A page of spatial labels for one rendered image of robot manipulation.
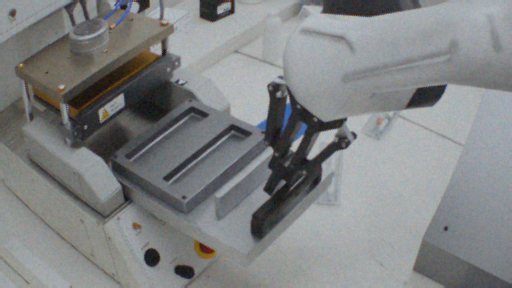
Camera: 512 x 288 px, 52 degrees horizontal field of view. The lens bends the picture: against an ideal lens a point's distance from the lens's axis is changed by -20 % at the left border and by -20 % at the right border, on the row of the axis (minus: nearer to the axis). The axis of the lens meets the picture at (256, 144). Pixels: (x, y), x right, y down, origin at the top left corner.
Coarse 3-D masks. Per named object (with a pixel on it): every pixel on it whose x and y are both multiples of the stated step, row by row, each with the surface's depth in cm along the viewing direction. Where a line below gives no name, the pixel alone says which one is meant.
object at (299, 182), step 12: (300, 180) 89; (312, 180) 92; (276, 192) 87; (288, 192) 87; (300, 192) 90; (264, 204) 85; (276, 204) 86; (288, 204) 88; (252, 216) 84; (264, 216) 84; (276, 216) 86; (252, 228) 85; (264, 228) 85
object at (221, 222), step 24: (264, 168) 94; (144, 192) 93; (216, 192) 93; (240, 192) 91; (264, 192) 93; (312, 192) 94; (168, 216) 91; (192, 216) 89; (216, 216) 89; (240, 216) 89; (288, 216) 90; (216, 240) 86; (240, 240) 85; (264, 240) 86; (240, 264) 86
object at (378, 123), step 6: (372, 114) 143; (378, 114) 143; (384, 114) 143; (390, 114) 143; (396, 114) 143; (372, 120) 141; (378, 120) 141; (384, 120) 141; (390, 120) 141; (366, 126) 139; (372, 126) 139; (378, 126) 139; (384, 126) 139; (372, 132) 138; (378, 132) 138; (384, 132) 138
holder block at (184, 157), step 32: (160, 128) 101; (192, 128) 101; (224, 128) 101; (256, 128) 101; (128, 160) 95; (160, 160) 95; (192, 160) 97; (224, 160) 95; (160, 192) 90; (192, 192) 89
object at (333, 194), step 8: (320, 144) 134; (336, 152) 132; (328, 160) 130; (336, 160) 130; (336, 168) 128; (336, 176) 126; (336, 184) 124; (328, 192) 122; (336, 192) 122; (320, 200) 121; (328, 200) 121; (336, 200) 121
